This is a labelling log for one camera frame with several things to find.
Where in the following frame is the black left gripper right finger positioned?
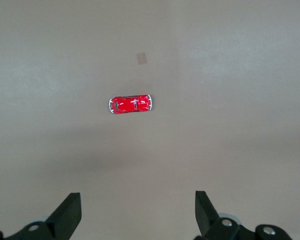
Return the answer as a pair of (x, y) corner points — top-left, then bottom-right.
(193, 190), (260, 240)

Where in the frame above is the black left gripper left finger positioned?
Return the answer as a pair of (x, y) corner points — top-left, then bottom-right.
(3, 192), (83, 240)

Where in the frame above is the red beetle toy car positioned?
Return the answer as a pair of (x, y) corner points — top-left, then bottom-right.
(107, 94), (153, 115)

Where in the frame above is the brown square tape patch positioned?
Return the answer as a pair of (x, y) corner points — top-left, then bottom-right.
(136, 51), (148, 66)

